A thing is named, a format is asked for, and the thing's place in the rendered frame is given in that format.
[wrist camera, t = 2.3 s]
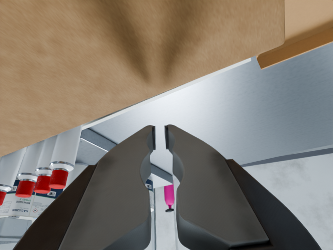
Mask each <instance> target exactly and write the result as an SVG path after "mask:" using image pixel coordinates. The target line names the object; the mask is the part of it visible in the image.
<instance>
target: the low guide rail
mask: <svg viewBox="0 0 333 250"><path fill-rule="evenodd" d="M249 61H251V58H249V59H246V60H244V61H241V62H238V63H236V64H233V65H231V66H228V67H226V68H223V69H221V70H218V71H216V72H213V73H211V74H208V75H206V76H203V77H201V78H198V79H196V80H193V81H190V82H188V83H185V84H183V85H181V86H178V87H176V88H173V89H171V90H168V91H166V92H163V93H161V94H158V95H156V96H153V97H151V98H148V99H146V100H143V101H141V102H138V103H136V104H133V105H131V106H128V107H126V108H123V109H120V110H118V111H115V112H113V113H110V114H108V115H105V116H103V117H100V118H98V119H95V120H93V121H90V122H88V123H85V124H83V127H82V130H84V129H86V128H89V127H91V126H94V125H96V124H99V123H101V122H104V121H106V120H108V119H111V118H113V117H116V116H118V115H121V114H123V113H125V112H128V111H130V110H133V109H135V108H138V107H140V106H143V105H145V104H147V103H150V102H152V101H154V100H157V99H159V98H162V97H164V96H166V95H169V94H171V93H174V92H176V91H179V90H181V89H183V88H186V87H188V86H191V85H193V84H196V83H198V82H201V81H203V80H205V79H208V78H210V77H213V76H215V75H218V74H220V73H222V72H225V71H227V70H230V69H232V68H235V67H237V66H240V65H242V64H244V63H247V62H249Z"/></svg>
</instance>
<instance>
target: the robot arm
mask: <svg viewBox="0 0 333 250"><path fill-rule="evenodd" d="M164 128H165V141H166V150H169V152H170V153H171V154H172V172H173V174H174V175H175V176H176V178H177V179H178V180H179V182H180V185H179V186H178V188H177V190H176V223H177V232H178V239H179V241H180V243H181V244H182V245H183V246H184V247H186V248H188V249H189V250H322V249H321V247H320V246H319V245H318V243H317V242H316V241H315V239H314V238H313V236H312V235H311V234H310V233H309V231H308V230H307V229H306V228H305V226H304V225H303V224H302V223H301V222H300V221H299V220H298V218H297V217H296V216H295V215H294V214H293V213H292V212H291V211H290V210H289V209H288V208H287V207H286V206H285V205H284V204H283V203H282V202H281V201H280V200H278V199H277V198H276V197H275V196H274V195H273V194H272V193H271V192H269V191H268V190H267V189H266V188H265V187H264V186H263V185H262V184H260V183H259V182H258V181H257V180H256V179H255V178H254V177H252V176H251V175H250V174H249V173H248V172H247V171H246V170H245V169H243V168H242V167H241V166H240V165H239V164H238V163H237V162H235V161H234V160H233V159H226V158H225V157H223V156H222V155H221V154H220V153H219V152H218V151H217V150H215V149H214V148H213V147H212V146H210V145H209V144H207V143H206V142H204V141H202V140H201V139H199V138H197V137H195V136H193V135H191V134H190V133H188V132H186V131H184V130H182V129H180V128H179V127H177V126H175V125H171V124H168V125H165V126H164ZM153 150H156V126H153V125H147V126H145V127H143V128H142V129H140V130H139V131H137V132H136V133H134V134H133V135H131V136H130V137H128V138H127V139H125V140H124V141H122V142H121V143H119V144H118V145H116V146H115V147H113V148H112V149H111V150H110V151H108V152H107V153H106V154H105V155H104V156H103V157H102V158H101V159H100V160H99V161H98V162H97V163H96V164H95V165H88V166H87V167H86V168H85V169H84V170H83V171H82V173H81V174H80V175H79V176H78V177H77V178H76V179H75V180H74V181H73V182H72V183H71V184H70V185H69V186H68V187H67V188H66V189H65V190H64V191H63V192H62V193H61V194H60V195H59V196H58V197H57V198H56V199H55V200H54V201H53V202H52V203H51V204H50V205H49V206H48V207H47V208H46V209H45V210H44V211H43V212H42V213H41V214H40V216H39V217H38V218H37V219H36V220H35V221H34V222H33V223H32V225H31V226H30V227H29V228H28V229H27V231H26V232H25V233H24V234H23V236H22V237H21V238H20V240H19V241H18V242H17V244H16V245H15V247H14V248H13V250H144V249H146V248H147V247H148V245H149V244H150V241H151V221H152V217H151V205H150V193H149V190H148V189H147V187H146V186H145V182H146V181H147V179H148V178H149V176H150V175H151V163H150V155H151V154H152V152H153Z"/></svg>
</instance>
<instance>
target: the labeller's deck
mask: <svg viewBox="0 0 333 250"><path fill-rule="evenodd" d="M116 145H117V144H115V143H113V142H111V141H109V140H108V139H106V138H104V137H102V136H101V135H99V134H97V133H95V132H93V131H92V130H90V129H88V128H86V129H84V130H82V131H81V136H80V141H79V146H78V150H77V155H76V160H75V162H76V163H84V164H87V165H95V164H96V163H97V162H98V161H99V160H100V159H101V158H102V157H103V156H104V155H105V154H106V153H107V152H108V151H110V150H111V149H112V148H113V147H115V146H116ZM149 179H151V180H152V181H153V188H158V187H163V186H168V185H172V184H173V176H172V175H170V174H168V173H166V172H165V171H163V170H161V169H159V168H158V167H156V166H154V165H152V164H151V175H150V176H149Z"/></svg>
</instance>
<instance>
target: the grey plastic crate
mask: <svg viewBox="0 0 333 250"><path fill-rule="evenodd" d="M31 225H32V220H25V219H16V218H8V217H3V218H0V245H3V244H12V243H17V242H18V241H19V240H20V238H21V237H22V236H23V234H24V233H25V232H26V231H27V229H28V228H29V227H30V226H31Z"/></svg>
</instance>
